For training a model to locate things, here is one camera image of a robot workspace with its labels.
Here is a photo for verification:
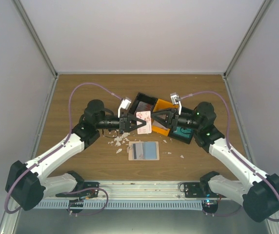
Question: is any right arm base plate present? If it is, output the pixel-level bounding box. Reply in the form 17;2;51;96
178;182;225;215

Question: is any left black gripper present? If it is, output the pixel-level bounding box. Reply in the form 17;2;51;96
97;112;147;135

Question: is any grey slotted cable duct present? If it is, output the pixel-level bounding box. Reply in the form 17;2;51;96
35;199;202;211

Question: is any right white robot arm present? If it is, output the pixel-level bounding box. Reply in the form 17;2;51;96
152;102;279;222

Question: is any black bin left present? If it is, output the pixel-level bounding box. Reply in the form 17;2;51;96
129;92;158;114

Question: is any beige leather card holder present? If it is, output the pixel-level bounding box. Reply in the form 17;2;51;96
127;141;159;161

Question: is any black bin right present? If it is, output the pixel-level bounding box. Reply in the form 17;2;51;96
168;107;199;144

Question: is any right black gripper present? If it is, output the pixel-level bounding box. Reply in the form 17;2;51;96
151;108;201;131

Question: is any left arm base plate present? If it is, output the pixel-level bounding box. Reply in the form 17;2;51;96
55;181;100;215

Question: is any red circle cards stack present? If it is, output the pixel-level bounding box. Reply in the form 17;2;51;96
135;101;153;112

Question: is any aluminium rail frame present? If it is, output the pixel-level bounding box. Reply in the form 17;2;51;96
0;180;279;234

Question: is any yellow bin middle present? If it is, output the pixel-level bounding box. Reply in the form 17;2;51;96
152;99;177;137

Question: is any black bin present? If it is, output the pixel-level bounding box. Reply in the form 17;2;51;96
168;107;199;144
129;92;158;114

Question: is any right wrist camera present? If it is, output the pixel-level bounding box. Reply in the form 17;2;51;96
170;93;182;115

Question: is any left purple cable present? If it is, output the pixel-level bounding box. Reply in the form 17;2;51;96
4;82;124;215

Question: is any white blossom VIP card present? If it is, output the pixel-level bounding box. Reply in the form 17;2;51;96
132;142;144;160

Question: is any teal cards stack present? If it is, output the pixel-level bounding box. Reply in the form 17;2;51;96
174;128;193;137

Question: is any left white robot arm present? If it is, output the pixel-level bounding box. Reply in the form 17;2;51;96
4;99;146;214

